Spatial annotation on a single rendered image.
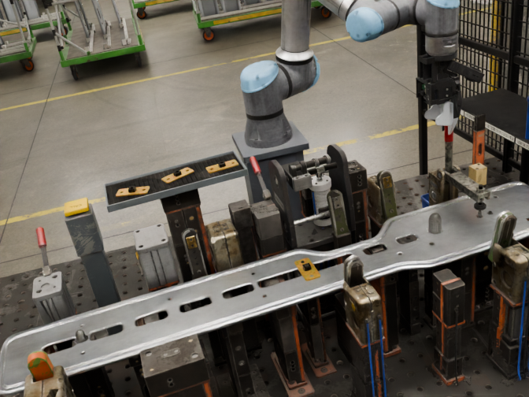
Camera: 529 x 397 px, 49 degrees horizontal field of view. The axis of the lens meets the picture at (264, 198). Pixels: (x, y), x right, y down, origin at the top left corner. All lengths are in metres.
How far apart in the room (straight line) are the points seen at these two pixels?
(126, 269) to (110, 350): 0.82
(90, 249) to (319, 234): 0.60
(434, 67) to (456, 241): 0.42
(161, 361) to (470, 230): 0.79
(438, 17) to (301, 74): 0.53
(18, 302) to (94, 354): 0.88
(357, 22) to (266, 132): 0.53
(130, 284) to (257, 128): 0.68
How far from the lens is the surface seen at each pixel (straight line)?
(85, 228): 1.57
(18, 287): 2.24
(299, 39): 1.79
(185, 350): 1.21
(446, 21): 1.45
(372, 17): 1.39
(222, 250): 1.44
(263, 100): 1.75
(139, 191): 1.55
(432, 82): 1.49
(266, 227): 1.49
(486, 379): 1.56
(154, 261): 1.42
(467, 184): 1.56
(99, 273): 1.65
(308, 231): 1.60
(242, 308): 1.32
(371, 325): 1.27
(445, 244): 1.46
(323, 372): 1.57
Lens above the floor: 1.83
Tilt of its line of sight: 29 degrees down
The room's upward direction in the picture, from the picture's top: 9 degrees counter-clockwise
